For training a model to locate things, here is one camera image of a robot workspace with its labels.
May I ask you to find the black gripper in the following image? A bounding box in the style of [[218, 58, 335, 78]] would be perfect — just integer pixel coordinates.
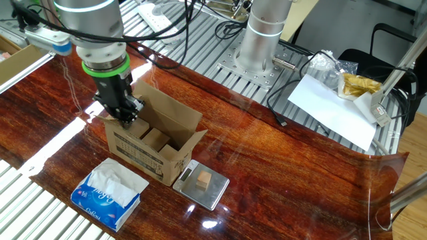
[[92, 71, 145, 127]]

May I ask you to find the brown cardboard box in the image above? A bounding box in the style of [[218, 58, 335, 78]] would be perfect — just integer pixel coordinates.
[[96, 79, 208, 187]]

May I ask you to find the open cardboard storage box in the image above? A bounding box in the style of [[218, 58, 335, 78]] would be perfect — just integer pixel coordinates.
[[0, 35, 44, 86]]

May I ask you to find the wood grain table mat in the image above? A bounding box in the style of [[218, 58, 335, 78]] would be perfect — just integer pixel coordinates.
[[0, 43, 157, 171], [29, 53, 410, 240]]

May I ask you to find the white power strip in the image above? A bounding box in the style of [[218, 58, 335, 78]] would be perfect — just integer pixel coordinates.
[[137, 2, 183, 45]]

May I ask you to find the blue tissue pack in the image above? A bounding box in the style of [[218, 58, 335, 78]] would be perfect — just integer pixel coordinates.
[[70, 157, 150, 233]]

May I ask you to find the small wooden cube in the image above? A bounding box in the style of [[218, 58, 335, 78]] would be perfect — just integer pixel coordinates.
[[195, 170, 212, 189]]

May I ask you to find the silver digital kitchen scale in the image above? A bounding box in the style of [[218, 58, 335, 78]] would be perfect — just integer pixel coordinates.
[[172, 159, 231, 211]]

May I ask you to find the brass metal fixture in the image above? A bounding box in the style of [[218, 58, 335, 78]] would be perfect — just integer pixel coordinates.
[[205, 0, 251, 19]]

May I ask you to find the grey metal machine case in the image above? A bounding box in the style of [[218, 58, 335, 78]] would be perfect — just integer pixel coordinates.
[[0, 0, 54, 47]]

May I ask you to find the beige panel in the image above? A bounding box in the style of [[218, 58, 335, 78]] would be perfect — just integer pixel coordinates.
[[280, 0, 320, 43]]

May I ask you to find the clear plastic bag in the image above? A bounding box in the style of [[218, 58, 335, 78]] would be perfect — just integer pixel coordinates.
[[306, 49, 360, 91]]

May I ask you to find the white paper sheet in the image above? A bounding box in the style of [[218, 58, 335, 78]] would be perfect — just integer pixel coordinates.
[[287, 73, 378, 152]]

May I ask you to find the yellow snack packet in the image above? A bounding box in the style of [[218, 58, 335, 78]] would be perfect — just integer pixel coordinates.
[[337, 72, 383, 102]]

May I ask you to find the black chair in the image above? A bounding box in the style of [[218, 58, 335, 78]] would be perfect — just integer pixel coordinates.
[[336, 21, 427, 124]]

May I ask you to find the white labelled adapter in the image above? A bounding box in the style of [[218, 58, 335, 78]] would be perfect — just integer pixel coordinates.
[[369, 89, 393, 128]]

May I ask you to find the green flange ring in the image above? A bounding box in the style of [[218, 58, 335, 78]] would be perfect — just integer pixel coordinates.
[[81, 53, 131, 79]]

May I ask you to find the aluminium table edge rail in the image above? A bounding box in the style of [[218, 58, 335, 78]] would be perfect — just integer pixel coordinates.
[[0, 49, 56, 96]]

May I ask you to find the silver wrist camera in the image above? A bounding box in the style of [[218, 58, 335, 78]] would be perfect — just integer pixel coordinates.
[[23, 25, 73, 57]]

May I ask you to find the aluminium frame post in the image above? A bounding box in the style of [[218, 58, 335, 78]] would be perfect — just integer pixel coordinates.
[[389, 179, 427, 215], [39, 0, 60, 29], [375, 31, 427, 101]]

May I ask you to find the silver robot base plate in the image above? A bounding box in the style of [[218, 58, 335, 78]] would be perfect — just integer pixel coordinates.
[[216, 31, 313, 90]]

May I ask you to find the black USB cable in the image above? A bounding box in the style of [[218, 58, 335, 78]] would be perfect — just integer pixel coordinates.
[[266, 49, 338, 127]]

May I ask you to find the silver cable connector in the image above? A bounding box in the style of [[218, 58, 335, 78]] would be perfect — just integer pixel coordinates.
[[272, 55, 300, 73]]

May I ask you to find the black cable bundle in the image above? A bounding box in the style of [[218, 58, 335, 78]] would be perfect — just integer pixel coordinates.
[[362, 65, 420, 134]]

